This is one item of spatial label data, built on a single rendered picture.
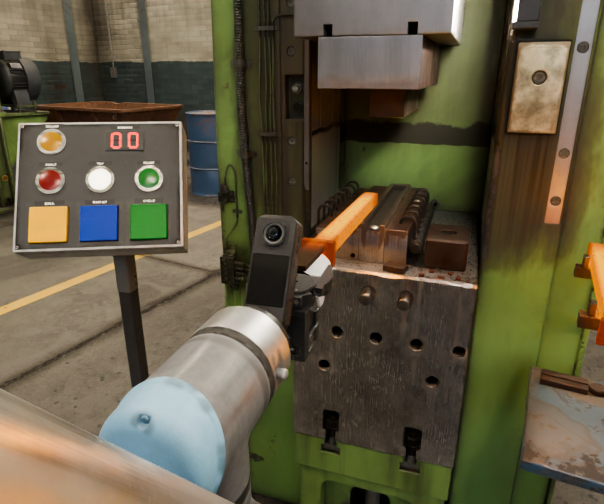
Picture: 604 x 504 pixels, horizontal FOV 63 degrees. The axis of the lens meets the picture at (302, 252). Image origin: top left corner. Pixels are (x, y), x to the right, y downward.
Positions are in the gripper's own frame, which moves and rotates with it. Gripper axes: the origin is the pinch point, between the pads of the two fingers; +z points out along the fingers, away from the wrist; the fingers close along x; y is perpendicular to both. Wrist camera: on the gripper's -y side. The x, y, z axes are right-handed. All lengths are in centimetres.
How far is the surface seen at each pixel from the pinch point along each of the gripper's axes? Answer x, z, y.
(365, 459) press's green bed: 3, 35, 65
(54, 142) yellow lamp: -65, 26, -7
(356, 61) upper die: -5.1, 42.1, -23.3
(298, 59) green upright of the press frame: -22, 56, -24
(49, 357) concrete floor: -164, 98, 111
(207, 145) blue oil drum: -251, 417, 62
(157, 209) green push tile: -43, 27, 6
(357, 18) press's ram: -5, 42, -31
